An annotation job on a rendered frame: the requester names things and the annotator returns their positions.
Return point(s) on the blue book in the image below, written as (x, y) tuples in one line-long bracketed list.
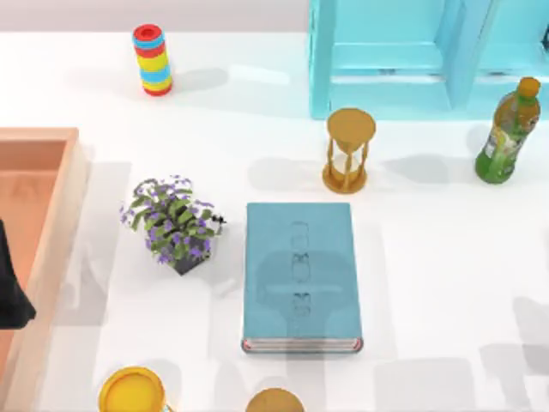
[(300, 274)]

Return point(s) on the wooden hourglass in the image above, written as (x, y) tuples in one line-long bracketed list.
[(274, 401), (348, 150)]

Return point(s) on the purple flowering potted plant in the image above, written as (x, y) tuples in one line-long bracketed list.
[(173, 223)]

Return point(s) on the light blue rack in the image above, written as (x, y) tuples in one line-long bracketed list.
[(386, 56)]

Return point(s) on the stack of coloured rings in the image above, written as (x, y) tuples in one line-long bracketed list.
[(152, 61)]

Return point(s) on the yellow cup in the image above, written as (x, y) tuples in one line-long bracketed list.
[(130, 390)]

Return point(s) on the salmon-coloured shallow box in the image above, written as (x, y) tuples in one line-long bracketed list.
[(40, 206)]

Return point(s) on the green bottle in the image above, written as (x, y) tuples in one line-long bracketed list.
[(506, 133)]

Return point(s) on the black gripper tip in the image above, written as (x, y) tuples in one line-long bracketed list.
[(12, 300)]

